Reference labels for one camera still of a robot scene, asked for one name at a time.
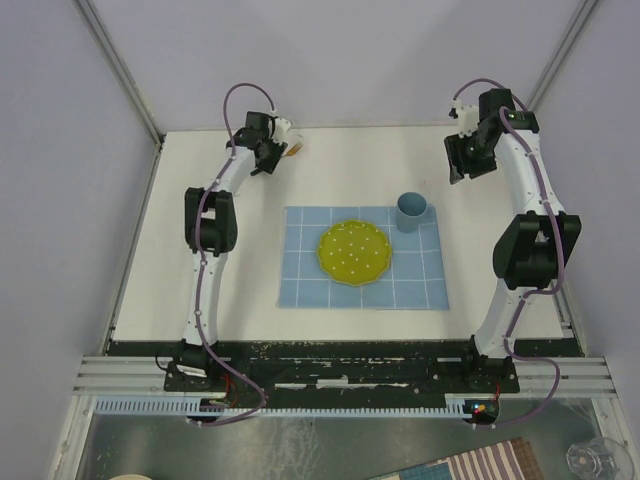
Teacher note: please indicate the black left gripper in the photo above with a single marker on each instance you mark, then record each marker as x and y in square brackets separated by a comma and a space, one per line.
[277, 151]

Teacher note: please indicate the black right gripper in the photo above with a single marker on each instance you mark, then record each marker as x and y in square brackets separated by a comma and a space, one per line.
[454, 146]

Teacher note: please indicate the orange fork green handle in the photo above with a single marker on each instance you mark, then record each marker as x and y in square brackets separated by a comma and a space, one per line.
[293, 150]

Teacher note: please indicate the blue cup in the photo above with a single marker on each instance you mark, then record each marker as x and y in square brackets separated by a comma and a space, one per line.
[411, 208]

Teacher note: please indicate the blue checked cloth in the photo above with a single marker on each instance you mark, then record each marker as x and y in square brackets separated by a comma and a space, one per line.
[415, 279]

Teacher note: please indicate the green dotted plate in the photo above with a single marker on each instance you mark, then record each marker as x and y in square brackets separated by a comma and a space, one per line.
[354, 252]

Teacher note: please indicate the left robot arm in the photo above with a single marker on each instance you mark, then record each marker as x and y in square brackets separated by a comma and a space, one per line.
[211, 232]

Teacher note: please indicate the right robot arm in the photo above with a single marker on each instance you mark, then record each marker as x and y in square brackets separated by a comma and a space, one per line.
[530, 257]

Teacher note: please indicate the striped folded cloth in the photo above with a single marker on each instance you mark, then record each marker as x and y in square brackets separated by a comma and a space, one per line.
[510, 459]

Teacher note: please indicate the clear glass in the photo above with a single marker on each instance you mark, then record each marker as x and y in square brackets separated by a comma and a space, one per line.
[600, 459]

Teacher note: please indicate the cream round object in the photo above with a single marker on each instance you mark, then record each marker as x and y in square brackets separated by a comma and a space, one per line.
[130, 477]

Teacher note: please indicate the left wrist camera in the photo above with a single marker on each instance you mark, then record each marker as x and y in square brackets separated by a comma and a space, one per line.
[280, 129]

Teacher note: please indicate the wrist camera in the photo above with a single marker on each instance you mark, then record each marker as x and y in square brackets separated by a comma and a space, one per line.
[466, 116]
[280, 129]

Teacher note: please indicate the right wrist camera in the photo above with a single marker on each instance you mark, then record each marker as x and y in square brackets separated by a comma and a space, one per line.
[466, 116]

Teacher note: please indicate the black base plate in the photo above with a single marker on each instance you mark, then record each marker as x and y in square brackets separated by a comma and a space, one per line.
[343, 373]

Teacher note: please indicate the aluminium frame rail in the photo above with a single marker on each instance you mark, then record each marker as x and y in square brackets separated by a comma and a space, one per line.
[553, 31]

